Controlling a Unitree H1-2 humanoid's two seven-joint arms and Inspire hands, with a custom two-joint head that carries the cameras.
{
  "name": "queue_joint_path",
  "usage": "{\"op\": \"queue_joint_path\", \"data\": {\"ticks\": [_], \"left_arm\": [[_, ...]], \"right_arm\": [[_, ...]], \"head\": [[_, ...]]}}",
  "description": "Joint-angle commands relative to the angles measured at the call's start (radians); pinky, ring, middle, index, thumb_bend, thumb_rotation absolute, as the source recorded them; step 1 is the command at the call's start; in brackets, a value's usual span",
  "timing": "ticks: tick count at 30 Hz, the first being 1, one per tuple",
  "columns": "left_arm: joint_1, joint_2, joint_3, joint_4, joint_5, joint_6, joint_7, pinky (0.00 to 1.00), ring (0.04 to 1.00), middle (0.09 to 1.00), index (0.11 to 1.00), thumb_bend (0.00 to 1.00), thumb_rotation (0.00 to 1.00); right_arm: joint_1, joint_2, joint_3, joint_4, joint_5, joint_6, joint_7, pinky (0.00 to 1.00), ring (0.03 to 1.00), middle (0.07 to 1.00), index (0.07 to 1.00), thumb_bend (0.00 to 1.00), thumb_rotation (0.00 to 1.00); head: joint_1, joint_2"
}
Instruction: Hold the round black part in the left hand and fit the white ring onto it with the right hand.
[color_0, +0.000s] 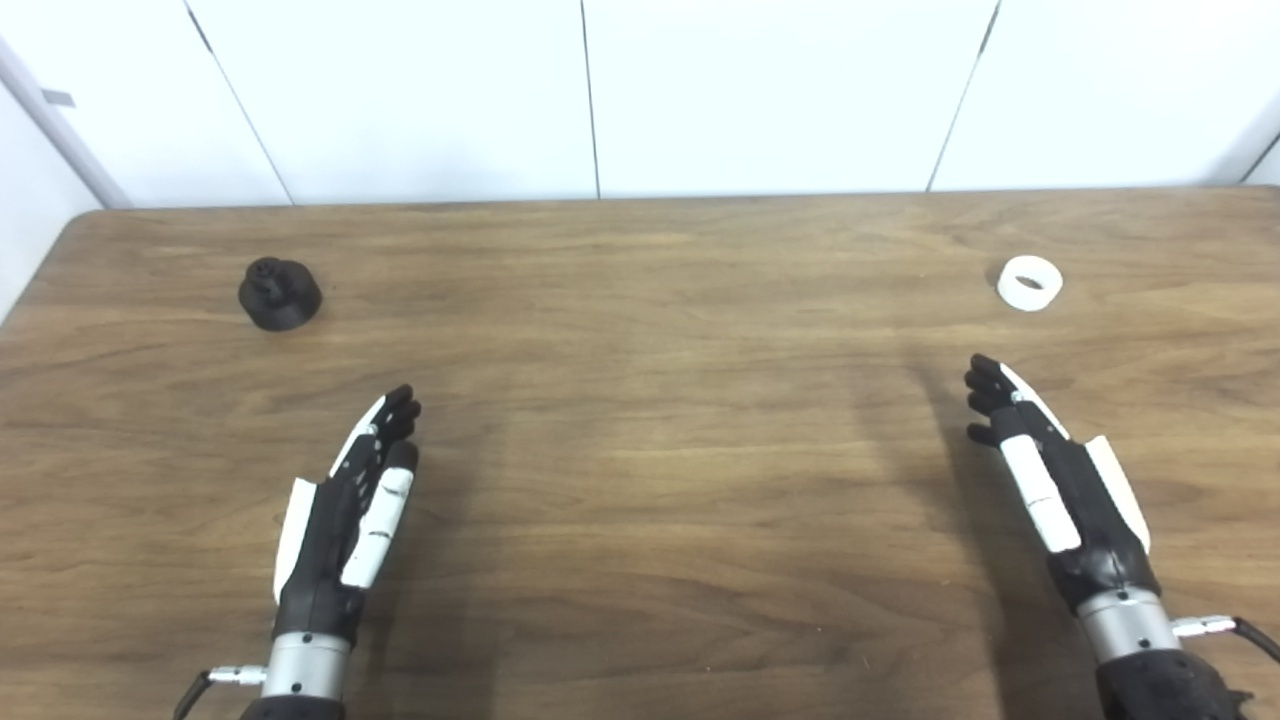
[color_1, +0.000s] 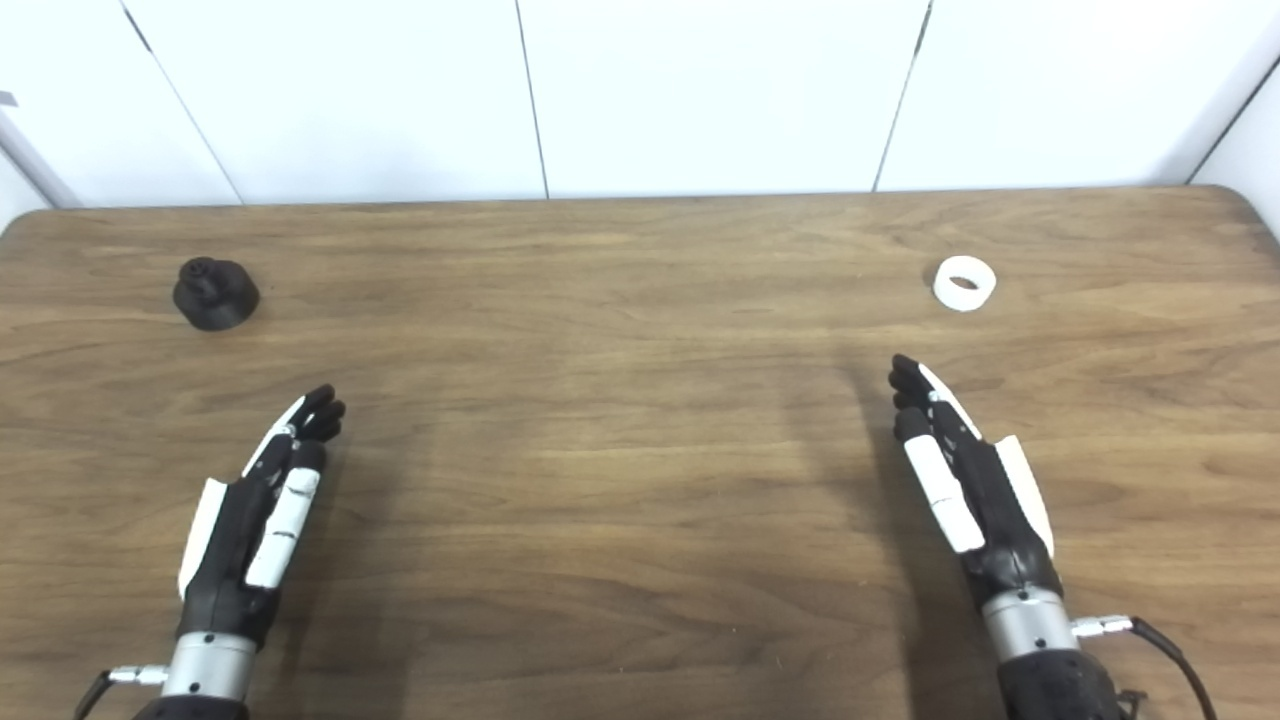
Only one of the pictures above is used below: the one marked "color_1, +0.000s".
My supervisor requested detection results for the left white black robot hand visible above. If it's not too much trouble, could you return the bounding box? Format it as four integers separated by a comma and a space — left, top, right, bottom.
176, 384, 347, 649

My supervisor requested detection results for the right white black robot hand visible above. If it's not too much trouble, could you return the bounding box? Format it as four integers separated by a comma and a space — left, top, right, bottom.
888, 354, 1064, 611

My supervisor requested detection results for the white plastic ring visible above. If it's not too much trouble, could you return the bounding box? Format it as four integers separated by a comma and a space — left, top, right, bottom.
932, 256, 998, 313

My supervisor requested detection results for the round black plastic part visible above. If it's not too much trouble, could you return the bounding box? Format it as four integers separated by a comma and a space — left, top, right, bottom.
172, 257, 261, 332

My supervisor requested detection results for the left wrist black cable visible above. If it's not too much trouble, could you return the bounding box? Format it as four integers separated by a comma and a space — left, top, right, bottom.
72, 665, 169, 720

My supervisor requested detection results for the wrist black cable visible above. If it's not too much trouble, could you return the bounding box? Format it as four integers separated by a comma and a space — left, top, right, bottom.
1072, 615, 1219, 720
72, 665, 169, 720

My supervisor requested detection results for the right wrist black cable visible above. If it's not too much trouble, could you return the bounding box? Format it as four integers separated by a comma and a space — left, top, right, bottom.
1072, 615, 1219, 720

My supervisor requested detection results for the grey wall corner strip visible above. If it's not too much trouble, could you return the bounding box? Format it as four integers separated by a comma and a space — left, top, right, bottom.
0, 92, 81, 209

